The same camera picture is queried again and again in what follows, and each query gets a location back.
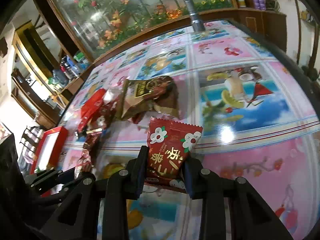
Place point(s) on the colourful patterned tablecloth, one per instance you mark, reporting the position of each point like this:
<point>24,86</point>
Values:
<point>244,110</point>

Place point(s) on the red flower snack packet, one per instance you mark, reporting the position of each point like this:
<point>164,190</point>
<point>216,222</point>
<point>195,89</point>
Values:
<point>170,143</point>

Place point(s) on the red cake pack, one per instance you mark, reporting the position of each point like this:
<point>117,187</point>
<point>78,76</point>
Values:
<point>90,108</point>

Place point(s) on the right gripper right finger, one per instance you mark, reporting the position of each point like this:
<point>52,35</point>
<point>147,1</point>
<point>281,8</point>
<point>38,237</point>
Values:
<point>230,207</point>

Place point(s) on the red gift box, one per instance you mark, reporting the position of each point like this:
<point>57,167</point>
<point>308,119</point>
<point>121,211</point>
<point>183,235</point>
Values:
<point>49,149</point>

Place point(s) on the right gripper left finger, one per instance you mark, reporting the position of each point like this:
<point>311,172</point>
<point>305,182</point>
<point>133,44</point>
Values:
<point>77,216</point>

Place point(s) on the red patterned snack bag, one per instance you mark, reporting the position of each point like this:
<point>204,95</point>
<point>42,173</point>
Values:
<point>94,131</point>

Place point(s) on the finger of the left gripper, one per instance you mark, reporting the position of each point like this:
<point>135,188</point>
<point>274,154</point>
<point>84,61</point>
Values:
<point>50,186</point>

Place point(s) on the brown snack bag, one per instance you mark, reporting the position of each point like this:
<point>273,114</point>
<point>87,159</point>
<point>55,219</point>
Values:
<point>158,94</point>

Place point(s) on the silver flashlight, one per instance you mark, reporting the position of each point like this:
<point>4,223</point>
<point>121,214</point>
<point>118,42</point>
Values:
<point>196,22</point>

